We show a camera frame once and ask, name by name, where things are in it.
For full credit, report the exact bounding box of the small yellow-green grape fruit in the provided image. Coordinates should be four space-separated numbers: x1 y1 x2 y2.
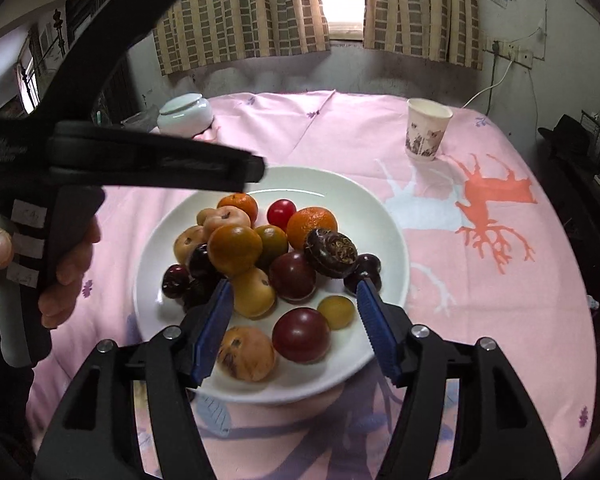
317 296 355 330

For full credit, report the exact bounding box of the orange mandarin right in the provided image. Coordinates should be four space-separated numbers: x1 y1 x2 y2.
286 206 338 250

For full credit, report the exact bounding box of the tan spotted round fruit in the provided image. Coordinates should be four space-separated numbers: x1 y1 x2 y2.
173 226 207 266

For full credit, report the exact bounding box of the white wall power strip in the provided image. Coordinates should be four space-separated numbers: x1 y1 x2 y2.
486 38 534 70

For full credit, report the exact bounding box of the speckled tan melon fruit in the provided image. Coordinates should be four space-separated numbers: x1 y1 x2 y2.
216 326 276 382

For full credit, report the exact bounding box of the person's left hand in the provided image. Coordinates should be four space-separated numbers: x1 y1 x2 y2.
0 216 103 330

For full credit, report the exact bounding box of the white lidded ceramic jar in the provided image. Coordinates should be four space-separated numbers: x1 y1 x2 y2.
157 93 214 139

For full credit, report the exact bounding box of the printed paper cup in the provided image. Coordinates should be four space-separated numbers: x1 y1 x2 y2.
405 98 453 160

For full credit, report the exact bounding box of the orange mandarin left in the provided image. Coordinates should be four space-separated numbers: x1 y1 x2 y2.
216 193 259 224

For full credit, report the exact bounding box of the pink printed tablecloth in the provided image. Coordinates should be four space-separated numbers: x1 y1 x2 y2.
25 90 598 480

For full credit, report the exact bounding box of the tan apple-shaped fruit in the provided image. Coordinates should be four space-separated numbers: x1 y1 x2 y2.
202 206 251 238

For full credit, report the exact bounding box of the checkered curtain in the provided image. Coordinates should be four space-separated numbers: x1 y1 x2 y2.
363 0 484 70
154 0 330 76

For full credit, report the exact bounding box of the left checkered curtain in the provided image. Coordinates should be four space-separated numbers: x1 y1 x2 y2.
154 0 330 76

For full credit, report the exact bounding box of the white oval plate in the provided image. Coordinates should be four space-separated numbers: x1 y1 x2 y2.
133 167 408 404

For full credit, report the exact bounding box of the white power cable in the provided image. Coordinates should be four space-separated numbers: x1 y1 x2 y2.
460 52 516 111

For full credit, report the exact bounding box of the orange persimmon tomato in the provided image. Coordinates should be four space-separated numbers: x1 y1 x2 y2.
208 224 263 278

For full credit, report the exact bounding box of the dark cherry left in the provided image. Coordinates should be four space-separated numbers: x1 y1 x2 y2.
161 264 190 299

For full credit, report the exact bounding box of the small red cherry tomato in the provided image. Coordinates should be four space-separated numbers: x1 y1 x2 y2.
266 198 297 231

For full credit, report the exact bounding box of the dark brown water chestnut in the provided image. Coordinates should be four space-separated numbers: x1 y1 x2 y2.
303 228 358 278

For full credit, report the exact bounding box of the large dark red plum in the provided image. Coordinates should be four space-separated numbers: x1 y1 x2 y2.
272 308 330 364

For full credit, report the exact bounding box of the orange mandarin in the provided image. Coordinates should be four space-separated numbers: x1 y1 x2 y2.
216 193 259 224
286 206 338 250

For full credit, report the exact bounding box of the yellow loquat fruit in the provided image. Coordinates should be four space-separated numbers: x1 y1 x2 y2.
230 266 276 318

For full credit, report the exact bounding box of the dark red cherry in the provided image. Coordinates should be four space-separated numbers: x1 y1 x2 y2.
343 254 382 296

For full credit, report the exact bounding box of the dark red plum centre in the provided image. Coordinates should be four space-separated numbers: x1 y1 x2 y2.
268 252 316 304

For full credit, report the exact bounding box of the right checkered curtain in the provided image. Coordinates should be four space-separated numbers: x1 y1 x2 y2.
363 0 484 70

